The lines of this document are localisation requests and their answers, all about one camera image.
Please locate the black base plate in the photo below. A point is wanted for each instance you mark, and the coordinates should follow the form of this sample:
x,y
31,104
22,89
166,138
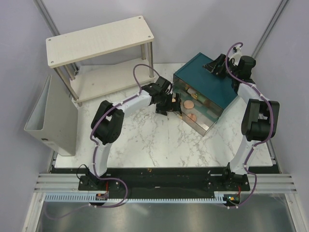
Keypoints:
x,y
213,179

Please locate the teal drawer cabinet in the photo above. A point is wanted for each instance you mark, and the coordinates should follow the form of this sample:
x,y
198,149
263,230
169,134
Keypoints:
x,y
211,86

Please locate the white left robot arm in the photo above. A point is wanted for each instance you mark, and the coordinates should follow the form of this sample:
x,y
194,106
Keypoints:
x,y
108,120

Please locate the grey file holder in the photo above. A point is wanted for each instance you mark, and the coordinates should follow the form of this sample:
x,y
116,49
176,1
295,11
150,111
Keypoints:
x,y
53,120

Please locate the pink makeup sponge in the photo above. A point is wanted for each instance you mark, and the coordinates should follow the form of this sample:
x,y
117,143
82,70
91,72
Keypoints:
x,y
192,116
188,104

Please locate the white slotted cable duct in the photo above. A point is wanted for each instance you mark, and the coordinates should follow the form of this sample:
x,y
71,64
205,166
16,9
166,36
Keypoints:
x,y
101,197

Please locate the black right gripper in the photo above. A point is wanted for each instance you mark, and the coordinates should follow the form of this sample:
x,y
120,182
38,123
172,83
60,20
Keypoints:
x,y
219,61

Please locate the white two-tier shelf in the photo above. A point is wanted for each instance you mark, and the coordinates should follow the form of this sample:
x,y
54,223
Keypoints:
x,y
97,61

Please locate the aluminium frame rail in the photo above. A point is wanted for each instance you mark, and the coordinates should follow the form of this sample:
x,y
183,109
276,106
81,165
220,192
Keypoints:
x,y
269,28

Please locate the green tube white cap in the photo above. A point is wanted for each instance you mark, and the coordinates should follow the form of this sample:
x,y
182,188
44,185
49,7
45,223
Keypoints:
x,y
203,99

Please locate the clear drawer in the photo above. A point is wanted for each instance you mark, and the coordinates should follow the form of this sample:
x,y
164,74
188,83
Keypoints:
x,y
196,115
211,108

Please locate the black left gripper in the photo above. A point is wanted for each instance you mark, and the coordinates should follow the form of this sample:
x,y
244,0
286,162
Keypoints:
x,y
172,106

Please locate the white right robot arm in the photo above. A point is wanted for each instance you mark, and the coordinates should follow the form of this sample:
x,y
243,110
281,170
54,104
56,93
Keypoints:
x,y
261,115

